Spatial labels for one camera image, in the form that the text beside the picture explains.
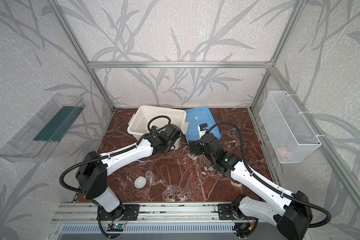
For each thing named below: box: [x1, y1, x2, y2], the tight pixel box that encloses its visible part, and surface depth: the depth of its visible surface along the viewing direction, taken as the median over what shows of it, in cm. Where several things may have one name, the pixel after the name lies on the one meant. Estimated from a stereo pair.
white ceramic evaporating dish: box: [134, 176, 147, 189], surface depth 84 cm
